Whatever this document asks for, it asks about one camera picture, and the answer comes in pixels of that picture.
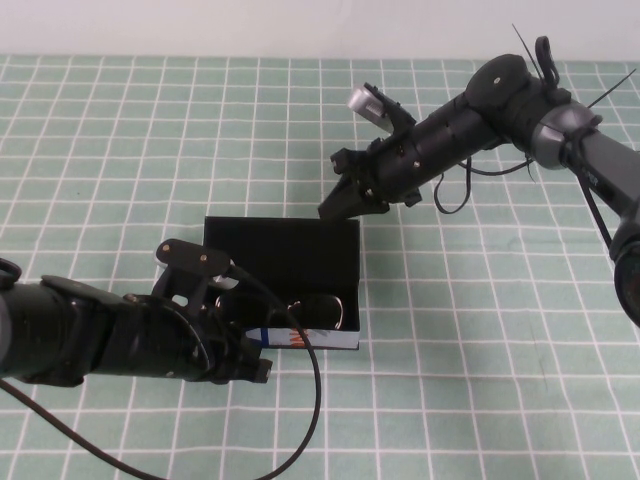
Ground black framed glasses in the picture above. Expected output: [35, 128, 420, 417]
[214, 293, 346, 332]

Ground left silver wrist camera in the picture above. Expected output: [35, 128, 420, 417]
[153, 238, 241, 321]

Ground black printed glasses case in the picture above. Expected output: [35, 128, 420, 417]
[202, 215, 362, 352]

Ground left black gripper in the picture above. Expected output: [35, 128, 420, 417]
[106, 293, 275, 386]

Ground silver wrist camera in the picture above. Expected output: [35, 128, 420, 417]
[153, 238, 241, 321]
[345, 83, 419, 146]

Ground green white checkered tablecloth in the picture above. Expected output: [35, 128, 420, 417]
[0, 53, 640, 480]

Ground left black camera cable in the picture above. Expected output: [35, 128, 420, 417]
[0, 262, 323, 480]

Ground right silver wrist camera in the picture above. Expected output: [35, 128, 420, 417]
[345, 83, 419, 146]

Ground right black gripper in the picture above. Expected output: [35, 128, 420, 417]
[317, 131, 427, 221]

